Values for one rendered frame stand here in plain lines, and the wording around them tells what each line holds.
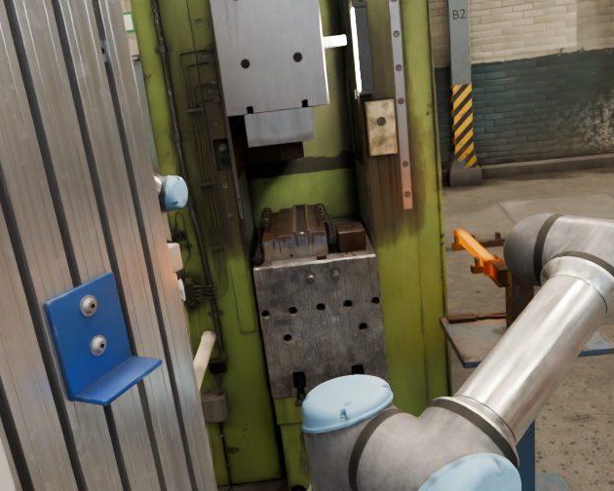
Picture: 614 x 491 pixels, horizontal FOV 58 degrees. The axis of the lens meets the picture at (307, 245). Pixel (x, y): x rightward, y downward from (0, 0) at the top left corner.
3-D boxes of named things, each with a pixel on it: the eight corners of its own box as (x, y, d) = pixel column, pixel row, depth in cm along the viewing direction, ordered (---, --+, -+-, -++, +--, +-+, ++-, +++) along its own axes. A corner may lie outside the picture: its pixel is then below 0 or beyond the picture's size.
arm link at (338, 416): (355, 437, 82) (346, 354, 78) (428, 479, 71) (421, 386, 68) (290, 478, 75) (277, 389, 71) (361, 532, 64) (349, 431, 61)
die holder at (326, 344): (389, 385, 180) (377, 253, 168) (272, 398, 180) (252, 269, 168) (366, 318, 234) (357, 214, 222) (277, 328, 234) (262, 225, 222)
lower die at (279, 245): (328, 253, 174) (326, 227, 171) (264, 261, 174) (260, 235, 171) (322, 223, 214) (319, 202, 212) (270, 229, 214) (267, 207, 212)
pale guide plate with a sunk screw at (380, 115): (398, 153, 178) (394, 98, 173) (369, 156, 178) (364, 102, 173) (397, 152, 180) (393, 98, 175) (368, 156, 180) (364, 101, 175)
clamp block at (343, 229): (366, 249, 174) (364, 229, 172) (339, 252, 174) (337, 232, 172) (362, 239, 185) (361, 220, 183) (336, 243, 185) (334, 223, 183)
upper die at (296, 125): (315, 139, 164) (312, 106, 162) (248, 147, 164) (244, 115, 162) (311, 130, 205) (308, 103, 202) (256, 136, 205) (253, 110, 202)
